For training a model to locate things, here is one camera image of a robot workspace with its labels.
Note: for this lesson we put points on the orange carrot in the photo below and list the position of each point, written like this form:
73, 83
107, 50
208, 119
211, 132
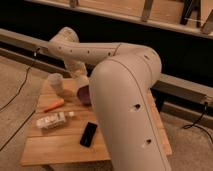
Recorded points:
54, 105

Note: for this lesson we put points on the black smartphone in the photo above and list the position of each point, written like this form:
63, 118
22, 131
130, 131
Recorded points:
88, 134

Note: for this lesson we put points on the wooden table board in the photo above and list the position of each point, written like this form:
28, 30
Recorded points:
60, 146

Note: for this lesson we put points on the grey metal rail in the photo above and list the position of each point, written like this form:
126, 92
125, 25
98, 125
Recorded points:
180, 86

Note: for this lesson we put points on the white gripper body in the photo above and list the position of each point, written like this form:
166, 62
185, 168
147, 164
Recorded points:
81, 78

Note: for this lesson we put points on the clear plastic bottle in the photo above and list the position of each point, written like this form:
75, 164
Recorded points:
54, 120

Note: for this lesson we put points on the dark red ceramic bowl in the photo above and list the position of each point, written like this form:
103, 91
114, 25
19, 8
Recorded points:
84, 95

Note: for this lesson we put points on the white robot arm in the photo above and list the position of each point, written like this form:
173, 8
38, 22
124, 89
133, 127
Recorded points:
119, 76

